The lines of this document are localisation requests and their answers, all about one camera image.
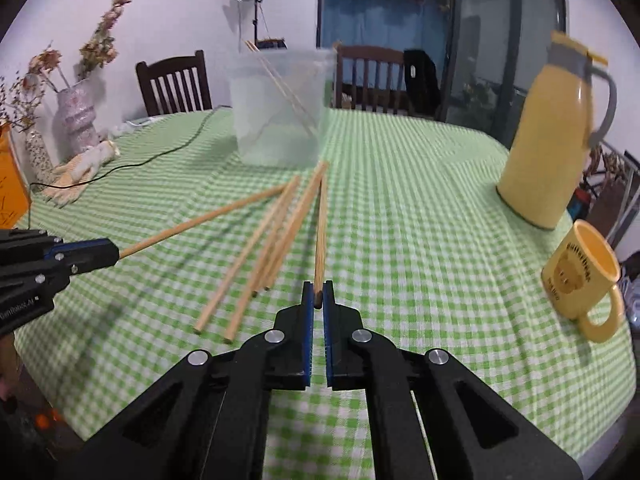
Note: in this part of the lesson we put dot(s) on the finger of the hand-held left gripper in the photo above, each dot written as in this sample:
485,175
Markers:
85,247
45,277

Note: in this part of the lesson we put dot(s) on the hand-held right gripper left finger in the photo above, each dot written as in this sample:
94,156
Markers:
309,340

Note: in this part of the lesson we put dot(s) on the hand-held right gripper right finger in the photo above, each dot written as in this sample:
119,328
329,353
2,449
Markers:
329,340

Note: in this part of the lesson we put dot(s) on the clear plastic container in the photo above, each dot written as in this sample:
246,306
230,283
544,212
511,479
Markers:
260,120

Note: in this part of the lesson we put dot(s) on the cream knit glove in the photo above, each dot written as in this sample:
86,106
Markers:
67,182
102,152

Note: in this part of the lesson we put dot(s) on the orange paper bag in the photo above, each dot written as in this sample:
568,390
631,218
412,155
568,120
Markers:
10,180

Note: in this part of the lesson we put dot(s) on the pink ribbed vase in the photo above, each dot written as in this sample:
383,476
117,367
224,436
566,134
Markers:
77,120

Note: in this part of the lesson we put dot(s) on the slim floral vase with twigs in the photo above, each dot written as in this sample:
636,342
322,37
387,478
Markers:
17,105

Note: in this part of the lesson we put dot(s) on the dark wooden chair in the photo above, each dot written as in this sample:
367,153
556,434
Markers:
372,77
172,85

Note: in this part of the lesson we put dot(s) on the dried pink flowers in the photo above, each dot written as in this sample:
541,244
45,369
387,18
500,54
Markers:
100,45

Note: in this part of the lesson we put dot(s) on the yellow bear mug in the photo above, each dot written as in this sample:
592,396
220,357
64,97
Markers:
575,280

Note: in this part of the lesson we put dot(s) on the black bag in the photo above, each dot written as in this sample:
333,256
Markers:
422,80

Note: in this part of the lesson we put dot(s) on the yellow thermos jug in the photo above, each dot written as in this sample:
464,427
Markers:
545,145

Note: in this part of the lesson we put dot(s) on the metal drying rack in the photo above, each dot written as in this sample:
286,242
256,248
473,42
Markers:
612,195

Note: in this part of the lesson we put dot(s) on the blue curtain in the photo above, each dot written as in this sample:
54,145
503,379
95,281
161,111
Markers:
370,15

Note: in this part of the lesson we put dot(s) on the dark glass sliding door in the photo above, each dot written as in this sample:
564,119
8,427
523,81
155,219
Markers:
490,45

